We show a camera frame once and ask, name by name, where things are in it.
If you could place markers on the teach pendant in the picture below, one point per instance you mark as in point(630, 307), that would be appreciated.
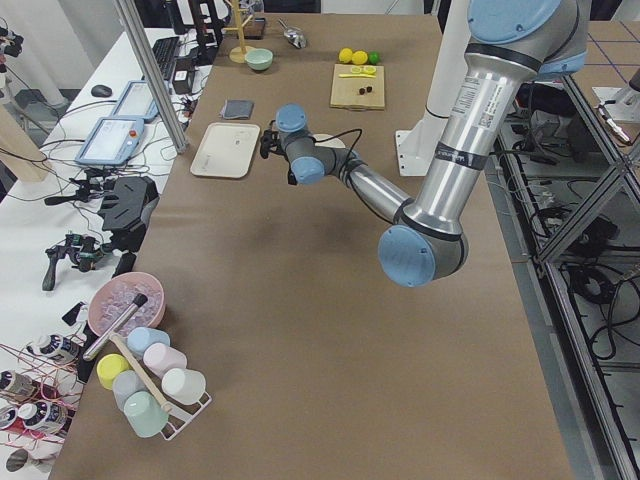
point(136, 100)
point(111, 142)

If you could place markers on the cream rabbit tray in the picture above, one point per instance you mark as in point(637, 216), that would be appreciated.
point(226, 150)

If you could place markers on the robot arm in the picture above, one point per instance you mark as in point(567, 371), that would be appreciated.
point(511, 43)

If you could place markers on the beige round plate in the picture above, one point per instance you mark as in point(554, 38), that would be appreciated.
point(328, 141)

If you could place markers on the metal scoop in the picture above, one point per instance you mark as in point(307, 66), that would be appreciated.
point(294, 35)

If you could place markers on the teach pendant far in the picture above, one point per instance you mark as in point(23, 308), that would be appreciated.
point(136, 100)

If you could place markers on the teach pendant near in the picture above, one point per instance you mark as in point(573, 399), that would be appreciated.
point(111, 142)

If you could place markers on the grey folded cloth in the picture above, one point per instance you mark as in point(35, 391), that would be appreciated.
point(234, 109)

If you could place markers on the wooden cup tree stand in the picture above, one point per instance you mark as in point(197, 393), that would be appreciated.
point(241, 18)

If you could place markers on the aluminium frame post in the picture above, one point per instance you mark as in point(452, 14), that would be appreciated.
point(135, 31)

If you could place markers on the rack of pastel cups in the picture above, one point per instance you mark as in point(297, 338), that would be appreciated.
point(159, 415)

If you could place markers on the bamboo cutting board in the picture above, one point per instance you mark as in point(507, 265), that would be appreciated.
point(358, 87)

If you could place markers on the pink bowl with ice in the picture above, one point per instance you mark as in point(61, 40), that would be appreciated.
point(116, 295)

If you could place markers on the mint green bowl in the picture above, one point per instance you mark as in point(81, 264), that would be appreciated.
point(259, 59)

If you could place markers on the computer mouse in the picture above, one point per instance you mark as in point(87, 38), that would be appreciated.
point(101, 91)

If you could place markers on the green lime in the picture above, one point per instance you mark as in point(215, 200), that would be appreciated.
point(373, 58)

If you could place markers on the metal muddler stick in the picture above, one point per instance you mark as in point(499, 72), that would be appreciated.
point(92, 351)

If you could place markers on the yellow lemon lower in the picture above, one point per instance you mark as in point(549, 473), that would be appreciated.
point(345, 55)

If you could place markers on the yellow lemon upper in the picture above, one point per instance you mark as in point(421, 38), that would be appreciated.
point(359, 57)

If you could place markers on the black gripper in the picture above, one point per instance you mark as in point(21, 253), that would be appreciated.
point(290, 176)

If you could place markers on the yellow lemon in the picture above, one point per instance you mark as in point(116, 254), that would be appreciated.
point(345, 55)
point(359, 57)

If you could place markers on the black keyboard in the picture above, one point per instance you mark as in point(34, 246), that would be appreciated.
point(165, 51)

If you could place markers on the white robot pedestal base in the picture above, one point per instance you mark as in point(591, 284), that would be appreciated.
point(415, 148)

